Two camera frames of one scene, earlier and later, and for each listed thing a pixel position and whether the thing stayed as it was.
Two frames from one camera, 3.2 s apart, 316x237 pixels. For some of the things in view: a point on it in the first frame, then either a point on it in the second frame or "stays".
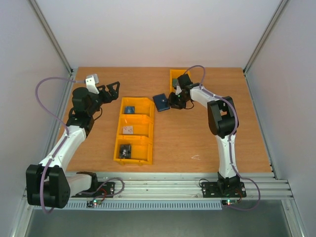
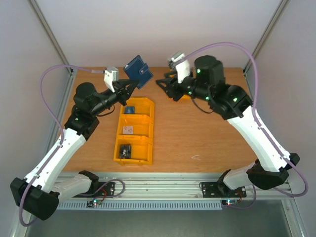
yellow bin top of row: (143, 106) stays
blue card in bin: (130, 110) stays
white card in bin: (128, 130) stays
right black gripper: (174, 100) → (176, 89)
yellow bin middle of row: (136, 125) stays
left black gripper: (114, 95) → (123, 92)
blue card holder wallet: (161, 102) → (137, 69)
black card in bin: (125, 151) stays
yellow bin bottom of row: (141, 148) stays
